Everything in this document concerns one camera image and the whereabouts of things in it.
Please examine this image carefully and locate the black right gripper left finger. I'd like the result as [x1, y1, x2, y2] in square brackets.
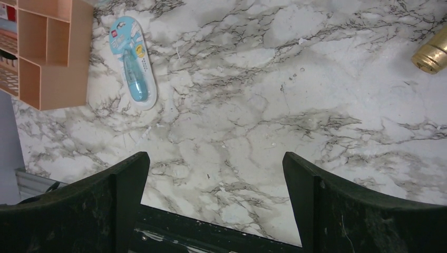
[1, 152, 150, 252]

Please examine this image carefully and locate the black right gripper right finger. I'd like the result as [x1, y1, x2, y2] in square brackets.
[282, 152, 446, 252]

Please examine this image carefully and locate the amber bottle gold cap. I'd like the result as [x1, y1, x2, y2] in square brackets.
[411, 25, 446, 74]

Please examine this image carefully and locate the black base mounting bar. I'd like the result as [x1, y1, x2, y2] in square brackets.
[129, 205, 304, 252]

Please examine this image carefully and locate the peach plastic desk organizer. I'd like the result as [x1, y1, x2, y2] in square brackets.
[1, 1, 94, 111]

